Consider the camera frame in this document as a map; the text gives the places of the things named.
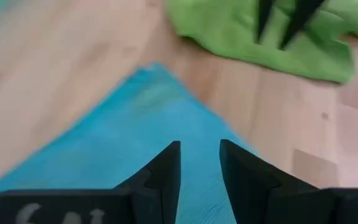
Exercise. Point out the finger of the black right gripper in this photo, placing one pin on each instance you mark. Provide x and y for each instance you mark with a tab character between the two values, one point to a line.
264	15
300	21

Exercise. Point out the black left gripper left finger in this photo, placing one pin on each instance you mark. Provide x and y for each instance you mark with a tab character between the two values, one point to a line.
154	193

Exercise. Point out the green microfiber towel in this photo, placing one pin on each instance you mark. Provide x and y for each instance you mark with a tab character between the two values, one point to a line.
222	28

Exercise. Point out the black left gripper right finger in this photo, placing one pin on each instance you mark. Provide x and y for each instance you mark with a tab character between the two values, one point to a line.
259	193

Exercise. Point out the blue microfiber towel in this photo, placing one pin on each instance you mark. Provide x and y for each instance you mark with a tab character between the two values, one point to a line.
135	124

